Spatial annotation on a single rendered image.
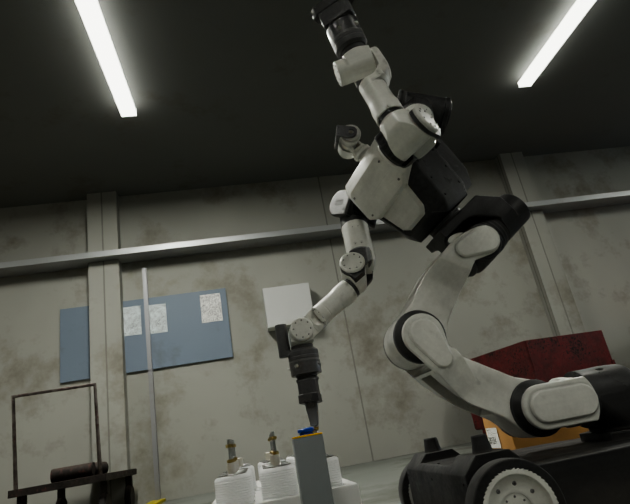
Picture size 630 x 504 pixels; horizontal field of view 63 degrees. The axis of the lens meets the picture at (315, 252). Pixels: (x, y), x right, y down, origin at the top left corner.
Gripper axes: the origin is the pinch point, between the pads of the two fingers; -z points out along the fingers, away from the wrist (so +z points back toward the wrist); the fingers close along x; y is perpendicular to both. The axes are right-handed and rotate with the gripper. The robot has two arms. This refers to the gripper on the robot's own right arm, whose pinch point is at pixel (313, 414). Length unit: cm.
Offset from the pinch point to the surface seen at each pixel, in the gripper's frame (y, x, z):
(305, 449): 0.4, -21.4, -8.1
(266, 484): 14.0, -6.8, -15.0
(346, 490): -6.0, -6.5, -19.6
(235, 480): 21.1, -9.8, -12.6
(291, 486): 7.8, -5.7, -16.6
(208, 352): 139, 354, 91
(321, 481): -2.0, -20.8, -15.5
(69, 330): 267, 323, 134
